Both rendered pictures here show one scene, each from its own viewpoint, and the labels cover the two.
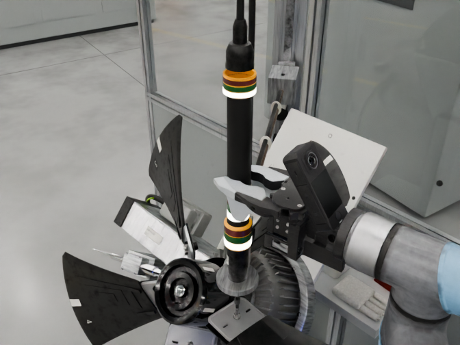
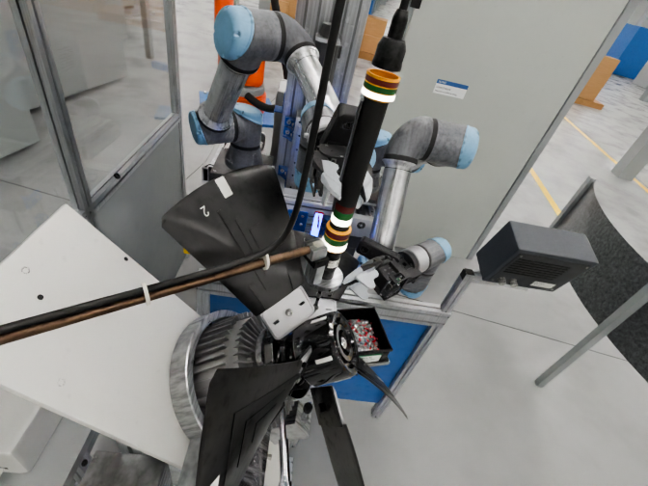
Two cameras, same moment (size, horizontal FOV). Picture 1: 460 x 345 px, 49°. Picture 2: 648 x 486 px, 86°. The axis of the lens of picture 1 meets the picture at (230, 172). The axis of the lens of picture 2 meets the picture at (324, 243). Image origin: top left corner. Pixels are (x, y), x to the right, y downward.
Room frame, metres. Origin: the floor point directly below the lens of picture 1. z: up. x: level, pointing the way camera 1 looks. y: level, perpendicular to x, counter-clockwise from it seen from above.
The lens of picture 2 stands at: (1.01, 0.24, 1.74)
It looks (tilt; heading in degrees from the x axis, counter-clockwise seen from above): 39 degrees down; 215
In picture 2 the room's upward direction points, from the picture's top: 15 degrees clockwise
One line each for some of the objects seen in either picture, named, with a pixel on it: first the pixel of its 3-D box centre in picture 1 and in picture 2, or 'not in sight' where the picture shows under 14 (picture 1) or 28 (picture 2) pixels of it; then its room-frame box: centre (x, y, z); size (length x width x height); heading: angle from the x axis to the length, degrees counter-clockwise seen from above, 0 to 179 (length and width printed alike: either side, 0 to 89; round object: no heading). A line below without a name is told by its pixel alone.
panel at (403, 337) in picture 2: not in sight; (309, 356); (0.28, -0.19, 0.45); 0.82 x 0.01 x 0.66; 133
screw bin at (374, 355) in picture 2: not in sight; (349, 336); (0.35, -0.02, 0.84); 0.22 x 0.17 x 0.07; 148
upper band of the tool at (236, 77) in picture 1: (239, 83); (380, 86); (0.61, -0.01, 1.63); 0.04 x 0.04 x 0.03
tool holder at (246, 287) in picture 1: (238, 254); (325, 260); (0.62, -0.01, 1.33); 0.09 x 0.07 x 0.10; 168
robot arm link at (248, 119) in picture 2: not in sight; (245, 123); (0.22, -0.79, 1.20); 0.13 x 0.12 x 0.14; 170
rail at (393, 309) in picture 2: not in sight; (327, 299); (0.28, -0.19, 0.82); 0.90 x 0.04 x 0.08; 133
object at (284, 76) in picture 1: (283, 83); not in sight; (1.23, -0.14, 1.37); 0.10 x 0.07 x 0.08; 168
